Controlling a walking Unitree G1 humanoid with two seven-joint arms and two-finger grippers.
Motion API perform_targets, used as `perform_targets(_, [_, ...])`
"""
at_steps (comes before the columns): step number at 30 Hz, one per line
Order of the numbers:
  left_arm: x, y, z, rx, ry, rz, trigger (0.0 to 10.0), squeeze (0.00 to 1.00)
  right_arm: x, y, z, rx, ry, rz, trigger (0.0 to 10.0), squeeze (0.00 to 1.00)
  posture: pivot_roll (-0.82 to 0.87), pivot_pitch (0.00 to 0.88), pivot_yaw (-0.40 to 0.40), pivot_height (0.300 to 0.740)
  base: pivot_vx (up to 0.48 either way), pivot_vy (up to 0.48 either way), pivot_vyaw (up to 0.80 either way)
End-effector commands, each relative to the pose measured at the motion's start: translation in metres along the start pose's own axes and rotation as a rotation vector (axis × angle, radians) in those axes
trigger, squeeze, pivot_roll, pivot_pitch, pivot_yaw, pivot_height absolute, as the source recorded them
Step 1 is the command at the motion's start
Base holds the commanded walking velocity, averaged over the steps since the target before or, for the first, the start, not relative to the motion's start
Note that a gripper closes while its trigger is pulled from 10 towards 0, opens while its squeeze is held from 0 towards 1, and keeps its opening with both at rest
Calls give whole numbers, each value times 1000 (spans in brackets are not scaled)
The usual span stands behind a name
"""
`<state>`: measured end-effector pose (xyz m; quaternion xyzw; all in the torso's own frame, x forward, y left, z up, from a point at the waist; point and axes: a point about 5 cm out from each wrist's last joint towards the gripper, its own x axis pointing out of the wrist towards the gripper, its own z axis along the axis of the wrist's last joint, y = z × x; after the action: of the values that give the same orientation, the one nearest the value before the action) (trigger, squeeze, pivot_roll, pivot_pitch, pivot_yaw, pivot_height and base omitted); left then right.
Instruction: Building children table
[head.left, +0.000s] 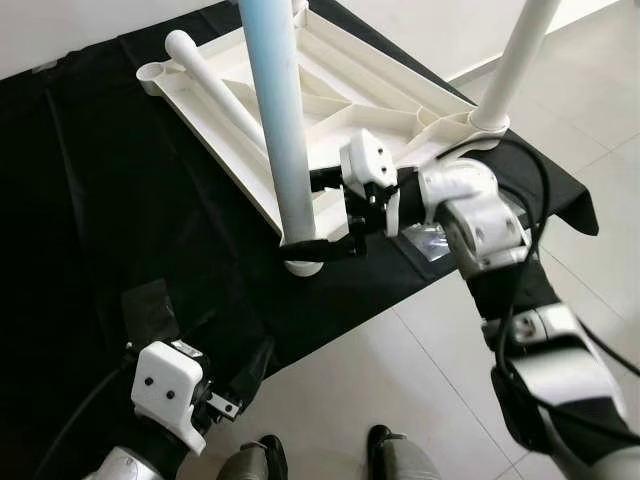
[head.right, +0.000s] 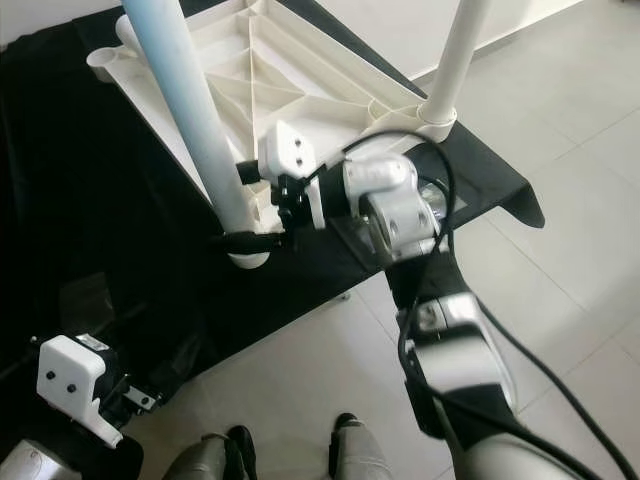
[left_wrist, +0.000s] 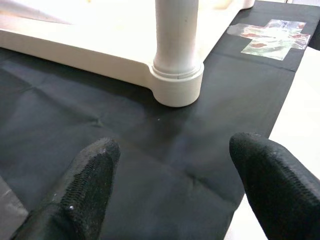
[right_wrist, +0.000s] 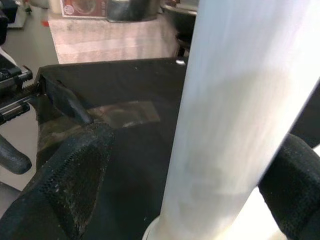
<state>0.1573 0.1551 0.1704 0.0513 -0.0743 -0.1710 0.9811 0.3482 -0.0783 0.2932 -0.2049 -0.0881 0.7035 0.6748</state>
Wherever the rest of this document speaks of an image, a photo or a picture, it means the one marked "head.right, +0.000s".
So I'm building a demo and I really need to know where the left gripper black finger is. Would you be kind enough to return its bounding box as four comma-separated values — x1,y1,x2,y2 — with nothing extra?
155,330,206,393

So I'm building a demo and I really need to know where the dark right robot foot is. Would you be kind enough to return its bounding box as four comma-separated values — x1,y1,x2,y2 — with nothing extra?
327,412,396,480

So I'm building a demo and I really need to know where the dark robot foot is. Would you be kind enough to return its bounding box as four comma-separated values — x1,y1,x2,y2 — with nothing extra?
327,412,396,480
165,425,258,480

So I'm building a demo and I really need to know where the clear plastic bag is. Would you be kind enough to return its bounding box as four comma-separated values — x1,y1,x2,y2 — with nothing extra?
60,270,118,331
415,178,466,231

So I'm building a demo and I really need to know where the dark left robot foot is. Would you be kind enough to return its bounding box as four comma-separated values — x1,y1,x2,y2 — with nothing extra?
165,425,258,480

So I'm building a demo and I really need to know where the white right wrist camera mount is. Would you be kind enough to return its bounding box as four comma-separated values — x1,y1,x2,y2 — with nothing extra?
257,120,328,233

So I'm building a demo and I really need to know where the white plastic table top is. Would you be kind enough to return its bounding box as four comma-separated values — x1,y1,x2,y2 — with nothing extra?
87,0,459,271

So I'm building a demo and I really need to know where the black tablecloth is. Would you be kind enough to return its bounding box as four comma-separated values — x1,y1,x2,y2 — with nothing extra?
0,0,546,480

